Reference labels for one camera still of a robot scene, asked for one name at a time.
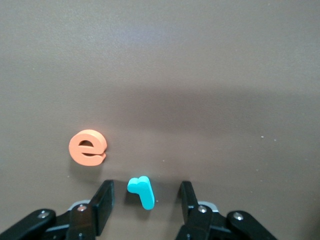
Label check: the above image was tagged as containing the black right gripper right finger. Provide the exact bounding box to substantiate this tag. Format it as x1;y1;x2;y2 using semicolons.
174;181;279;240

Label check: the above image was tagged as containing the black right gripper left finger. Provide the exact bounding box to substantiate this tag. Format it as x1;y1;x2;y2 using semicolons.
0;179;116;240

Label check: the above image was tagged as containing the teal letter r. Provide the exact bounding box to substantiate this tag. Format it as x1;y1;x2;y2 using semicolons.
126;175;156;211

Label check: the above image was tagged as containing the orange letter e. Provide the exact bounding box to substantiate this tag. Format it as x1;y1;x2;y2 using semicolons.
68;129;108;167

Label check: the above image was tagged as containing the brown tablecloth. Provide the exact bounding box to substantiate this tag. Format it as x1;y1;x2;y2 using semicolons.
0;0;320;240

